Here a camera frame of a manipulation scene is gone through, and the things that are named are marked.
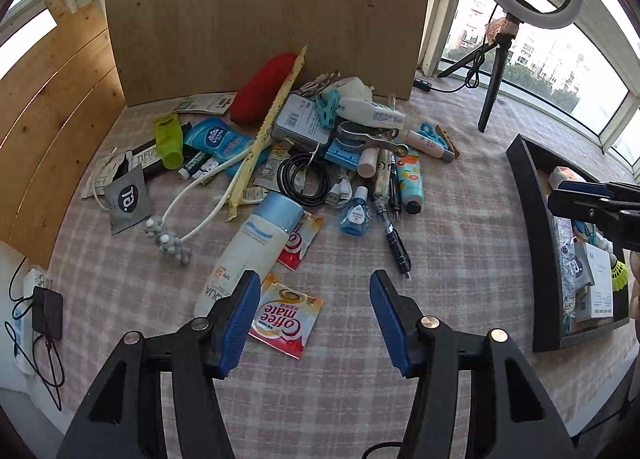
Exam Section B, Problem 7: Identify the long yellow packet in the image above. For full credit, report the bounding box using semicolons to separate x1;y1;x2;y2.
226;45;308;221

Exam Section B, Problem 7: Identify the teal orange-print tube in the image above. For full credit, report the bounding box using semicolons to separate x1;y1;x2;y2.
395;146;426;216

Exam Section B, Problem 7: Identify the teal clothes peg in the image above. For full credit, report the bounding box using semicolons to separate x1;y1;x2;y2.
312;92;342;130

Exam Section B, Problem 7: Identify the green black lip balm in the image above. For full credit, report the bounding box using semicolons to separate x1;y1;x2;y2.
179;152;216;180

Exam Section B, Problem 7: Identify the blue plastic case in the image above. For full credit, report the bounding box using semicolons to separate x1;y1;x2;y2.
325;143;363;170

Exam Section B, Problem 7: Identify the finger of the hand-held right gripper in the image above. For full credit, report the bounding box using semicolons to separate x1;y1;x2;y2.
556;180;640;201
547;192;640;251

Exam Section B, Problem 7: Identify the brown cardboard board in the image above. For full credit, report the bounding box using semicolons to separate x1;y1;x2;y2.
102;0;437;107

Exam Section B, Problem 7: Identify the white cord with grey toy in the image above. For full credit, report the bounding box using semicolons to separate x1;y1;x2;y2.
145;159;251;266

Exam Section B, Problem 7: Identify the pink white tube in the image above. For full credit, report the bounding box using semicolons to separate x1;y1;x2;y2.
406;128;460;162

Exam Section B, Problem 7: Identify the white printed sachet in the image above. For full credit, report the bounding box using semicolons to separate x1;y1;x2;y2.
252;144;291;190

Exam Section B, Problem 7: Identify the white power strip with charger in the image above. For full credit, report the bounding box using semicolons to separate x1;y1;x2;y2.
4;259;66;411

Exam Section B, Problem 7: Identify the wooden plank board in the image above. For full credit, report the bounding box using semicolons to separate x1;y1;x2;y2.
0;2;127;271

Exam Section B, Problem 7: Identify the white box with label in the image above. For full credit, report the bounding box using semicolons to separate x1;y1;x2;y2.
271;93;333;152

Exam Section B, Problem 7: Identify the white torn sachet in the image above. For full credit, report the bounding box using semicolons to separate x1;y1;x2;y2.
81;148;132;200

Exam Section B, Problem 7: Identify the black pen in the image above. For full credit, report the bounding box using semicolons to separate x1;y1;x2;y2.
375;199;413;282

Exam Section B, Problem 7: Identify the wooden clothes peg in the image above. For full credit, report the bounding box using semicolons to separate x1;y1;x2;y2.
434;124;462;158

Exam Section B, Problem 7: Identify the black tray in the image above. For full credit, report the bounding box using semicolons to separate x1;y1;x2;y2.
506;134;631;353

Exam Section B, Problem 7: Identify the black tripod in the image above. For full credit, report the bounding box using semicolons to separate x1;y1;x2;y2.
437;9;521;133

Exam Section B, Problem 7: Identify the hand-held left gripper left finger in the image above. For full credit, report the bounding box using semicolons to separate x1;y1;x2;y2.
56;269;262;459

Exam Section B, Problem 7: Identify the dark blue pen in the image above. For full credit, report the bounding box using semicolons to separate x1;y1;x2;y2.
389;153;402;222

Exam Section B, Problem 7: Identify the blue wet wipes pack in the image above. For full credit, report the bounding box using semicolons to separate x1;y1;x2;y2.
183;118;256;175

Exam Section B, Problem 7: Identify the black controller cable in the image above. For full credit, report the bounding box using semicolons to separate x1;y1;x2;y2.
430;4;501;92

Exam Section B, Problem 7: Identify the black power adapter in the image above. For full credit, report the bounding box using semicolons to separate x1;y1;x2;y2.
32;287;64;340

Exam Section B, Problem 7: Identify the white charger plug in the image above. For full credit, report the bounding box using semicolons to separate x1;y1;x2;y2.
327;76;376;101

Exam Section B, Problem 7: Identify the red pouch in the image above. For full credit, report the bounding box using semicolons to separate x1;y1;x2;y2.
229;52;301;126

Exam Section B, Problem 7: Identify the clear tube grey cap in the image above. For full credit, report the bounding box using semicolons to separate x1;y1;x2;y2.
372;149;393;202

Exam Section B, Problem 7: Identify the coffee creamer sachet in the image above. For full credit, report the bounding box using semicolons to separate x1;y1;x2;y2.
276;212;322;271
248;273;324;360

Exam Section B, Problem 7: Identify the clear foil packet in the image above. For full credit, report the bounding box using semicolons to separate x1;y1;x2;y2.
552;216;577;335

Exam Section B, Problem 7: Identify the white sunscreen bottle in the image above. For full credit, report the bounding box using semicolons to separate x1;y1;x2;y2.
193;192;305;320

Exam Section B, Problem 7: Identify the pink checked tablecloth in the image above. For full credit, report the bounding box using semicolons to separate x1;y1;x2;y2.
47;86;640;459

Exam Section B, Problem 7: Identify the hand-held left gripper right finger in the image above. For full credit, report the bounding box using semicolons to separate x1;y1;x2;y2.
369;269;576;459

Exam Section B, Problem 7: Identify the white blue tube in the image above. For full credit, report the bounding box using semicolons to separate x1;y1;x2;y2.
336;98;406;129

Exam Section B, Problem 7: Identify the yellow shuttlecock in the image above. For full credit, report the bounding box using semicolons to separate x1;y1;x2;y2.
612;261;632;292

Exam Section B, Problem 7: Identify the black long packet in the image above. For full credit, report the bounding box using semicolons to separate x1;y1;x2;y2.
120;136;193;171

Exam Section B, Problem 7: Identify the black coiled cable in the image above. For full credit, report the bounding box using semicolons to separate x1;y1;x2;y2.
276;152;333;207

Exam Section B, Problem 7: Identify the blue eye drop bottle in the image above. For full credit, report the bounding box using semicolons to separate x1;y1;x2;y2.
340;188;372;236

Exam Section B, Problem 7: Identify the silver metal clamp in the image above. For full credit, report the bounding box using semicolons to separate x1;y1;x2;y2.
336;120;401;156

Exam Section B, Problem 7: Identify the white usb cable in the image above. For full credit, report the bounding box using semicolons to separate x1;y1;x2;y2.
325;176;355;208

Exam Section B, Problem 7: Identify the green plastic bottle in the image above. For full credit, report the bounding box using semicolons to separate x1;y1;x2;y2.
154;115;185;170

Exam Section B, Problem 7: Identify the blue round-end clothes peg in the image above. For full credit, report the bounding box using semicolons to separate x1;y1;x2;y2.
419;122;449;147

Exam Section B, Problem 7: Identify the orange green tissue pack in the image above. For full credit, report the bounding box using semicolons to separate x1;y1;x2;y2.
548;166;587;190

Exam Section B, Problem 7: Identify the white green card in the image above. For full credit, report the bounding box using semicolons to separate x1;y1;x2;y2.
172;93;237;114

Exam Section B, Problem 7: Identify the peach cylinder tube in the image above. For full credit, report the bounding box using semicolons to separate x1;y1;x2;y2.
356;146;379;179

